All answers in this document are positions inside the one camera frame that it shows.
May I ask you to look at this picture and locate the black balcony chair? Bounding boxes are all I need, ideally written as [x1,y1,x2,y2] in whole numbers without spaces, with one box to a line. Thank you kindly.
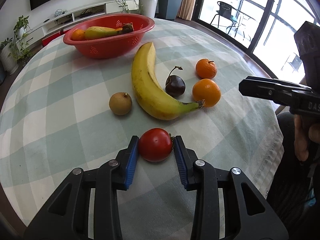
[210,1,255,41]

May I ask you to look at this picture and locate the red plastic colander bowl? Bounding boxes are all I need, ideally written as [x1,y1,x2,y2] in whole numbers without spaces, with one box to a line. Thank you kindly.
[63,14,155,59]

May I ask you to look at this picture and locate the person's right hand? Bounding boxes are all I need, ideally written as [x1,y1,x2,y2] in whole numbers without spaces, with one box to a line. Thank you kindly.
[294,115,319,161]

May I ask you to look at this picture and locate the white tv console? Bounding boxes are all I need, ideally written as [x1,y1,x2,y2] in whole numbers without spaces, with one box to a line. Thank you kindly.
[26,0,124,36]

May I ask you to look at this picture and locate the plant in white ribbed pot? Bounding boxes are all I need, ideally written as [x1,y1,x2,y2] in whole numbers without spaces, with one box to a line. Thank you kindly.
[1,38,18,75]

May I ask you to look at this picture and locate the large leaf plant blue pot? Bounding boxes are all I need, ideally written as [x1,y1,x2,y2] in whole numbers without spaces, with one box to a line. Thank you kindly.
[158,0,182,21]

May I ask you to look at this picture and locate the curved yellow banana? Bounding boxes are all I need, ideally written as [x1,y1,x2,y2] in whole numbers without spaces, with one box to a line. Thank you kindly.
[85,23,134,40]

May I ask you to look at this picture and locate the orange tangerine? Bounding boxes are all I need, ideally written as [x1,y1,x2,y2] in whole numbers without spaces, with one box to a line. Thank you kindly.
[71,29,85,41]

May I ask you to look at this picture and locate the red tomato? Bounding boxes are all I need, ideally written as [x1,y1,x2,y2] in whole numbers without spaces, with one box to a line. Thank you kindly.
[138,128,172,162]

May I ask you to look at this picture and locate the trailing pothos on console left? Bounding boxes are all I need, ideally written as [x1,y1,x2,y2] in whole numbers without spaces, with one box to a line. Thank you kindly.
[9,15,32,65]

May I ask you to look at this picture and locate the long yellow banana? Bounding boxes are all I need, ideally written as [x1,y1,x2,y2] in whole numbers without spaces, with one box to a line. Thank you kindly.
[131,42,205,120]

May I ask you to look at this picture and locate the small tangerine top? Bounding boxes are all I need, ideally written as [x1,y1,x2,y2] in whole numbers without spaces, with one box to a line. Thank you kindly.
[196,59,217,79]

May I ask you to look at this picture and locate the green white checkered tablecloth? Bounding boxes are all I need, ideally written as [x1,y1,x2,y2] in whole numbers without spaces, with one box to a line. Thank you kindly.
[0,17,285,240]

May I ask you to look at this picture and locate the red storage box left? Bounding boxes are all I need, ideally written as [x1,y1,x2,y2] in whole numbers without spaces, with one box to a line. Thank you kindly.
[42,31,64,47]

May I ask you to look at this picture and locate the large orange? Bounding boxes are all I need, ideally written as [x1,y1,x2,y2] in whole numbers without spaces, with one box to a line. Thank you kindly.
[192,79,221,107]

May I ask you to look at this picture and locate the brown longan fruit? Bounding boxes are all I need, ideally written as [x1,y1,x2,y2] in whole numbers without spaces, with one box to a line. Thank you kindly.
[109,92,132,115]

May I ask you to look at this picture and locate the dark cherry with stem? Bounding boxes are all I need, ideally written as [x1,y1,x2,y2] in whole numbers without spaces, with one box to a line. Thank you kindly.
[165,66,185,98]

